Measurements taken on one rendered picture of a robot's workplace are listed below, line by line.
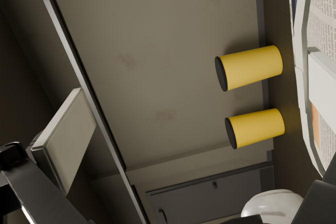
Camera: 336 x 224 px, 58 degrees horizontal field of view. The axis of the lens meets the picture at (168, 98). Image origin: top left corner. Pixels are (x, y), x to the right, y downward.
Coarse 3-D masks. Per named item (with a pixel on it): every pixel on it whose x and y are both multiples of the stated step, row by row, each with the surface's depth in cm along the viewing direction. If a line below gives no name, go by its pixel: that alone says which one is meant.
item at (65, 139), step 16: (80, 96) 19; (64, 112) 16; (80, 112) 18; (48, 128) 15; (64, 128) 16; (80, 128) 18; (48, 144) 14; (64, 144) 15; (80, 144) 17; (48, 160) 14; (64, 160) 15; (80, 160) 17; (48, 176) 14; (64, 176) 15; (64, 192) 15
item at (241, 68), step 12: (264, 48) 355; (276, 48) 351; (216, 60) 362; (228, 60) 349; (240, 60) 347; (252, 60) 346; (264, 60) 346; (276, 60) 347; (216, 72) 385; (228, 72) 345; (240, 72) 346; (252, 72) 348; (264, 72) 350; (276, 72) 354; (228, 84) 351; (240, 84) 357
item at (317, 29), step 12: (312, 0) 25; (324, 0) 22; (312, 12) 26; (324, 12) 22; (312, 24) 26; (324, 24) 23; (312, 36) 27; (324, 36) 23; (324, 48) 24; (312, 108) 32; (312, 120) 33; (324, 120) 28; (324, 132) 28; (324, 144) 29; (324, 156) 30; (324, 168) 30
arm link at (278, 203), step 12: (264, 192) 63; (276, 192) 61; (288, 192) 61; (252, 204) 61; (264, 204) 59; (276, 204) 58; (288, 204) 58; (300, 204) 58; (264, 216) 57; (276, 216) 56; (288, 216) 56
